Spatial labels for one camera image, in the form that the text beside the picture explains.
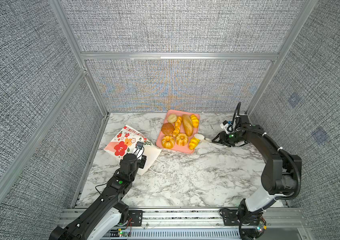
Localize pink plastic tray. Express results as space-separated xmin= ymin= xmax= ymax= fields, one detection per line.
xmin=156 ymin=110 xmax=200 ymax=154

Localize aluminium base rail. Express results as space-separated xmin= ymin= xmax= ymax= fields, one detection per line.
xmin=52 ymin=206 xmax=312 ymax=240

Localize yellow twisted fake bread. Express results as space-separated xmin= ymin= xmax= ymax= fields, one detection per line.
xmin=172 ymin=116 xmax=182 ymax=137

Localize yellow striped long fake bread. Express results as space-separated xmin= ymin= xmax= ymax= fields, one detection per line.
xmin=189 ymin=137 xmax=201 ymax=150

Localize long orange fake bread loaf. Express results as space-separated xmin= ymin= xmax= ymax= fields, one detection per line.
xmin=182 ymin=114 xmax=194 ymax=137

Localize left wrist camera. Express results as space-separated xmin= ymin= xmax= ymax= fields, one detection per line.
xmin=135 ymin=141 xmax=144 ymax=152

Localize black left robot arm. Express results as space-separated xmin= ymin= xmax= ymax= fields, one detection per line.
xmin=49 ymin=154 xmax=146 ymax=240

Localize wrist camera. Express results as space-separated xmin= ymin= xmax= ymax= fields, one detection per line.
xmin=220 ymin=121 xmax=234 ymax=134
xmin=135 ymin=141 xmax=144 ymax=152

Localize yellow striped oval fake bread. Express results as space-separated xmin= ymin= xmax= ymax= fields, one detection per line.
xmin=191 ymin=115 xmax=200 ymax=129

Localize small yellow fake bread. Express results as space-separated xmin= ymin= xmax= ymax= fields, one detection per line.
xmin=176 ymin=133 xmax=189 ymax=147

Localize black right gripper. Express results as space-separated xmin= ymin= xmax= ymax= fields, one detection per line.
xmin=211 ymin=131 xmax=244 ymax=147

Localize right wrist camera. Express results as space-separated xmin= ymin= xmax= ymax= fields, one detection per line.
xmin=220 ymin=121 xmax=234 ymax=134

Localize white floral paper bag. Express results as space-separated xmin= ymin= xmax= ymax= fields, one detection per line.
xmin=104 ymin=125 xmax=161 ymax=175

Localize round brown fake bun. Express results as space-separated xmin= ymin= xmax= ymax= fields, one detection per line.
xmin=161 ymin=123 xmax=175 ymax=135

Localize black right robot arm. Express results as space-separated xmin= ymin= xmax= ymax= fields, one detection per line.
xmin=212 ymin=115 xmax=302 ymax=225

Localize pale round fake bun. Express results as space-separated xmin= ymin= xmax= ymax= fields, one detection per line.
xmin=167 ymin=114 xmax=178 ymax=124

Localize metal tongs with white tips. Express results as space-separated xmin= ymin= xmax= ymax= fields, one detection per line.
xmin=193 ymin=134 xmax=216 ymax=144

